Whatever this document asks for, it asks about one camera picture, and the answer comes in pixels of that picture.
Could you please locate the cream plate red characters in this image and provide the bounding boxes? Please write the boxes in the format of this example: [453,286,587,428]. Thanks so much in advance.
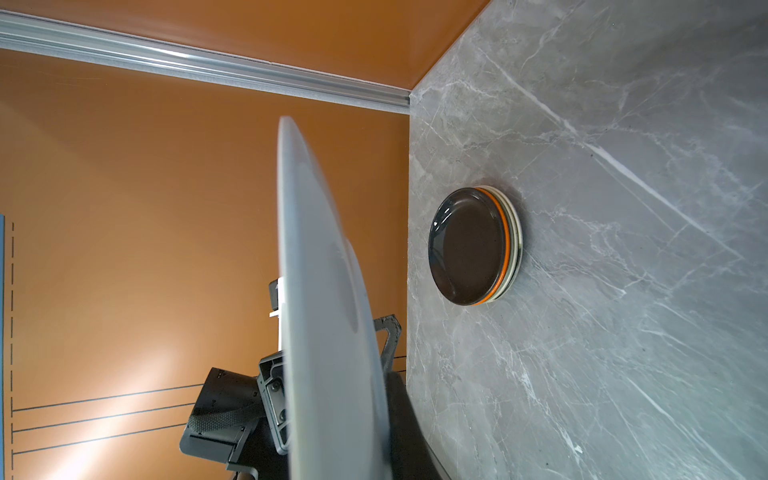
[488,185,524,295]

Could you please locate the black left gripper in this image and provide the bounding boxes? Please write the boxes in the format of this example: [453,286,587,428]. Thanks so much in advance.
[179,314,402,479]

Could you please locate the black plate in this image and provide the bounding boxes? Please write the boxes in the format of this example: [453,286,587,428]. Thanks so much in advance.
[427,187,503,306]

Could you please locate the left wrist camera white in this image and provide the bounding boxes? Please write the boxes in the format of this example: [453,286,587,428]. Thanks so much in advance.
[268,278,283,350]

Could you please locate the orange plate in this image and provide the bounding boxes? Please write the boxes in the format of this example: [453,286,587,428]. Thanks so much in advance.
[475,186,517,305]

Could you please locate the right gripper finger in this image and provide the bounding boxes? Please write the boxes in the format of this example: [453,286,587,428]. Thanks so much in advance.
[385,372,441,480]

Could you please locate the blue floral pattern plate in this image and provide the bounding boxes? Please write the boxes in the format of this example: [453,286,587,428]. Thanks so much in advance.
[482,185,520,300]

